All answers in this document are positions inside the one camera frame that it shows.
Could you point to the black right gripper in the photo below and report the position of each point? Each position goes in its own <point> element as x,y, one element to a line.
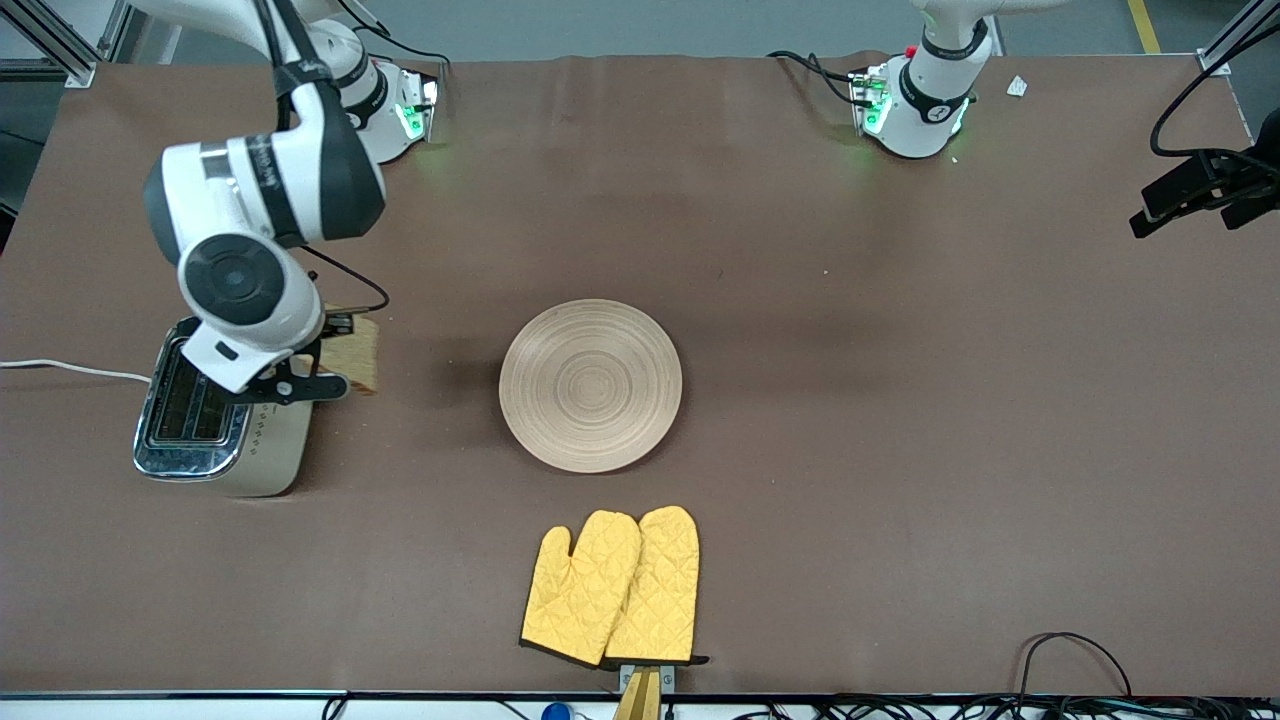
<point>338,324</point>

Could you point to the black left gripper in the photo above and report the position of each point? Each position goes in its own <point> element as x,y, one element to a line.
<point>1203,177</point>

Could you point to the brown bread slice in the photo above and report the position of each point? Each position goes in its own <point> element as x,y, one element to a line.
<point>358,360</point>

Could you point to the round wooden plate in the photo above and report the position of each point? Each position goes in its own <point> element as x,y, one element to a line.
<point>590,385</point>

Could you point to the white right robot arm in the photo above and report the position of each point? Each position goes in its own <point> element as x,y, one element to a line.
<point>200,200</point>

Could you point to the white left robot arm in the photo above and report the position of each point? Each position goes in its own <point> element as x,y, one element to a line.
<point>925,100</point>

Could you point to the chrome and beige toaster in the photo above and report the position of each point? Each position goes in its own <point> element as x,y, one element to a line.
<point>260,450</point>

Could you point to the small white paper scrap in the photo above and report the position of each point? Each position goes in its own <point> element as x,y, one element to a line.
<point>1017,86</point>

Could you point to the yellow quilted oven mitt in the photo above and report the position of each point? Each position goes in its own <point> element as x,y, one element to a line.
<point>660,580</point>
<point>580,600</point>

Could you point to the blue round knob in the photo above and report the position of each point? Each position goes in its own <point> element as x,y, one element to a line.
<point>555,712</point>

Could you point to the wooden stick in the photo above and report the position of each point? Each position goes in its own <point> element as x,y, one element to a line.
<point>640,702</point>

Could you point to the aluminium frame corner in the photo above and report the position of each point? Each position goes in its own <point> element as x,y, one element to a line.
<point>1235,35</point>
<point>60,50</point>

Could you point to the grey metal bracket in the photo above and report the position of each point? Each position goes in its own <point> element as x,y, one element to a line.
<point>668,675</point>

